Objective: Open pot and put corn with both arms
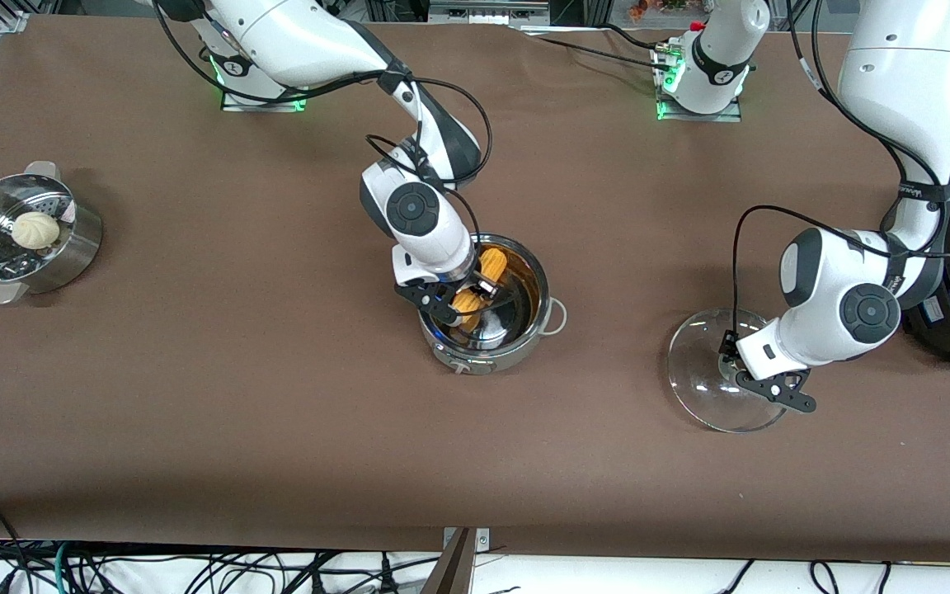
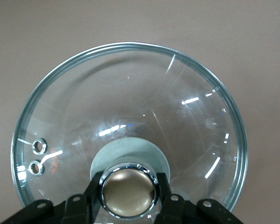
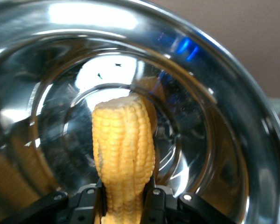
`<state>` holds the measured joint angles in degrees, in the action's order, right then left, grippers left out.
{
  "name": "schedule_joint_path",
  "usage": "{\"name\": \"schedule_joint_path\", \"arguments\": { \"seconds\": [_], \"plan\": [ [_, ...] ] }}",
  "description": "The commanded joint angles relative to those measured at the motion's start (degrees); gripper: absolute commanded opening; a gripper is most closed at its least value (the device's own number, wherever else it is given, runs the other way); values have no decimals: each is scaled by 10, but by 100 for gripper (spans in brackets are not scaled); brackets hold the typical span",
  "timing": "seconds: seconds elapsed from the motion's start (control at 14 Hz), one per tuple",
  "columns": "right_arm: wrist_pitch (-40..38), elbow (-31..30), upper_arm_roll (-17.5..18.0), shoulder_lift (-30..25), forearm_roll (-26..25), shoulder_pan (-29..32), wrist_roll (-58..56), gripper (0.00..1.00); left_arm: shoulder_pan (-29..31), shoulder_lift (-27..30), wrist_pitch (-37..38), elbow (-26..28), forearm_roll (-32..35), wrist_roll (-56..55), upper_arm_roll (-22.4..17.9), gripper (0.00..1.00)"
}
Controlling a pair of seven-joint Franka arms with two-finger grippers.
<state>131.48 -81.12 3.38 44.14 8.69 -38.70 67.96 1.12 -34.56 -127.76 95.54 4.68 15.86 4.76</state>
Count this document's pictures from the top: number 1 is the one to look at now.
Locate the yellow corn cob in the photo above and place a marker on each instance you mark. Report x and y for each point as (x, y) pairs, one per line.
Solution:
(491, 262)

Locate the glass pot lid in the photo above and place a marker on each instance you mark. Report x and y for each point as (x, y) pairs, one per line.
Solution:
(706, 396)

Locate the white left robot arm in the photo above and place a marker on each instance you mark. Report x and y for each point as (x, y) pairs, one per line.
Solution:
(895, 82)

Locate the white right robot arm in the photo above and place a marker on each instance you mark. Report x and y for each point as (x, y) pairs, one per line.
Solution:
(413, 210)

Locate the steel electric pot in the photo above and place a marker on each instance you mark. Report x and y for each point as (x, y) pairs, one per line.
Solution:
(516, 346)

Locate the steel steamer pot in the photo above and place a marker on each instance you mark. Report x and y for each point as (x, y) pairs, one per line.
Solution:
(71, 247)

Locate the grey background box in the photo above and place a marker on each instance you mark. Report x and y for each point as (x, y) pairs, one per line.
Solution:
(487, 11)

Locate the brown beam under table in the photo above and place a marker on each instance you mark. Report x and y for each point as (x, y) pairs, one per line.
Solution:
(450, 573)

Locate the white steamed bun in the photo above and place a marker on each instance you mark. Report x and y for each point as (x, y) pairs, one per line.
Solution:
(35, 231)

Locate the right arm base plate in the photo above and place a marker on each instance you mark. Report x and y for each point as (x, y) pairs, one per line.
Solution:
(304, 99)

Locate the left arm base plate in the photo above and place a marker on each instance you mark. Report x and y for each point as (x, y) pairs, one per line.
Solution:
(729, 116)

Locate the metal table edge bracket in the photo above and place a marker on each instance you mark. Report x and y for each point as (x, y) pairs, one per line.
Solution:
(483, 539)

